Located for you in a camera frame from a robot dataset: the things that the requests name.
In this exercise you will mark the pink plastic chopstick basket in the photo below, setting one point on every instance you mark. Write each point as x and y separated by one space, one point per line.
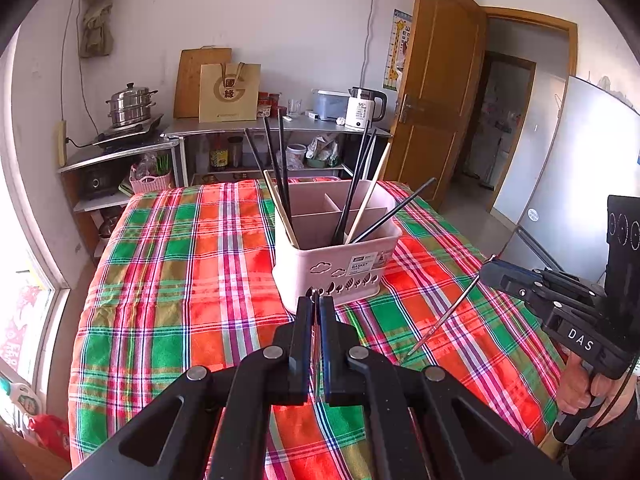
310 260

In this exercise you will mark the beige power strip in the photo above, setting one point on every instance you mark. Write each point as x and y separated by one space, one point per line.
62 145

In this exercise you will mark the red lidded jar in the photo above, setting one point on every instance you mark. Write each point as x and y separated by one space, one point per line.
265 105

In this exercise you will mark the wooden chopstick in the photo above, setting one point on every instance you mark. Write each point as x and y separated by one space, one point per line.
280 210
372 187

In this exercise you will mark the white electric kettle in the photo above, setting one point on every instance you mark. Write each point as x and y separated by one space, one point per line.
359 110

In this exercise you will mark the wooden door frame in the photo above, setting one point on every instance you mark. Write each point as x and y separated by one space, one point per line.
530 16

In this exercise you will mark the silver refrigerator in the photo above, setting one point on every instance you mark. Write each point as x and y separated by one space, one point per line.
565 170

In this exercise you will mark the window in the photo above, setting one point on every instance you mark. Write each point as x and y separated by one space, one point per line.
25 260

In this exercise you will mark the steel side table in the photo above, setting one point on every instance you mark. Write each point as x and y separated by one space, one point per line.
225 127

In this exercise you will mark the clear glass cup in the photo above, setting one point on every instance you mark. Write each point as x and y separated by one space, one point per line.
295 109

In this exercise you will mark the wooden cutting board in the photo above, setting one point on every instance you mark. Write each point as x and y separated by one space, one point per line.
187 85

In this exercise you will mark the steel shelf rack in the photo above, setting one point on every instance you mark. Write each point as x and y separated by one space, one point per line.
115 156

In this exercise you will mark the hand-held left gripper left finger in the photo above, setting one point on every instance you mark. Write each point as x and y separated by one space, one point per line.
305 340

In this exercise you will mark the stainless steel steamer pot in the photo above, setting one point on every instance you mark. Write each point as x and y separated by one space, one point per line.
131 107

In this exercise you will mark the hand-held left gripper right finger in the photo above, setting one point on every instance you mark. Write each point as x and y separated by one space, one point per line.
329 340

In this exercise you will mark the person's right hand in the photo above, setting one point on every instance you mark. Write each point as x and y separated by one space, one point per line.
575 385

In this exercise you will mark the plaid tablecloth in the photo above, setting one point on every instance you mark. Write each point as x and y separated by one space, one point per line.
175 285

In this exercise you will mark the wooden door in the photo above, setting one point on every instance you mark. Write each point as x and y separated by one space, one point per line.
435 85

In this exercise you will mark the red plastic bag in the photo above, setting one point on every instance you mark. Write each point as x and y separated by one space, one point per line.
50 435

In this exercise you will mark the white plastic tub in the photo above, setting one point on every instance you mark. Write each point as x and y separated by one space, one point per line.
298 157

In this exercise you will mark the grey-blue storage box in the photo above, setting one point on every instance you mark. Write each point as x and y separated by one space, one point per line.
327 105

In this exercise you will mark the black induction cooker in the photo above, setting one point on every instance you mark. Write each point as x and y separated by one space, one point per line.
130 134

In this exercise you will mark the giraffe wall poster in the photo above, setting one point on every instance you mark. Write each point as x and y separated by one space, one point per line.
397 50

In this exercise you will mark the small pink woven basket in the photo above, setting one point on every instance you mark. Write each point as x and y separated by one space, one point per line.
150 185

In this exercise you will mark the crumpled plastic bags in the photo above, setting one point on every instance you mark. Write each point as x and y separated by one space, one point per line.
325 152

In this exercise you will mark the hanging beige cloth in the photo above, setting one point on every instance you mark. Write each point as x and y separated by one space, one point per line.
97 20

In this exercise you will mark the dark jar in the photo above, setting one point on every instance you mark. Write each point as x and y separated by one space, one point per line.
235 152

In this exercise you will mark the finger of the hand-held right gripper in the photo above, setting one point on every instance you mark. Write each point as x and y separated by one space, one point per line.
570 287
505 282

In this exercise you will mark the metal chopstick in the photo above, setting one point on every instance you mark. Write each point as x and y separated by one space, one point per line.
316 330
450 307

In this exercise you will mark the sauce bottle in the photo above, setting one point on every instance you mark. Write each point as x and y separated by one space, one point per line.
217 157

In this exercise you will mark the tan paper bag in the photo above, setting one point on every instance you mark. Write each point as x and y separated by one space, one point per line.
230 95

